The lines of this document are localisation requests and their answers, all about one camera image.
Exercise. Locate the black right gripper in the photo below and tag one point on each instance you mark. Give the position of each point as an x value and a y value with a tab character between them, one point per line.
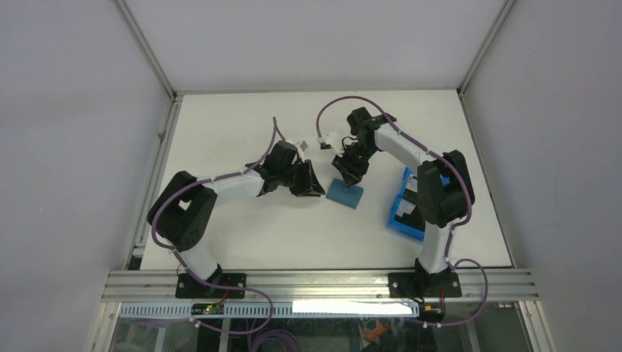
351	174

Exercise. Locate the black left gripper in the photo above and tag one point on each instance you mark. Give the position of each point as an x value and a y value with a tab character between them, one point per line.
309	185

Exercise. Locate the teal leather card holder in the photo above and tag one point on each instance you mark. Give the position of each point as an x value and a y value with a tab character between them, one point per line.
348	196

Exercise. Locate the blue plastic bin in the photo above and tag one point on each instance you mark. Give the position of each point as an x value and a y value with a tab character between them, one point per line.
405	216

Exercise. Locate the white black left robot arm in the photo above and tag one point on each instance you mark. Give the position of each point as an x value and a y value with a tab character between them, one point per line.
181	213

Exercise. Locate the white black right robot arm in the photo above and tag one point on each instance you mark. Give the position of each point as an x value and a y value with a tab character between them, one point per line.
444	194

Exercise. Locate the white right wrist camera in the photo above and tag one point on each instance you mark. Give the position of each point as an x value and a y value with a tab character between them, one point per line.
330	141

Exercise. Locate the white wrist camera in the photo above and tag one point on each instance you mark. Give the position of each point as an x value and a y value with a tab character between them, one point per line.
300	146
330	141

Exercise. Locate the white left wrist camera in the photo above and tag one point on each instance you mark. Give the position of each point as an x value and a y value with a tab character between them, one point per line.
300	146

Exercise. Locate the aluminium front mounting rail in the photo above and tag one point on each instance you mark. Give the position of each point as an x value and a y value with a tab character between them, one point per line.
496	284

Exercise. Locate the white slotted cable duct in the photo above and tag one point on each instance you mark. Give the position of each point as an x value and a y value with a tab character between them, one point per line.
294	309

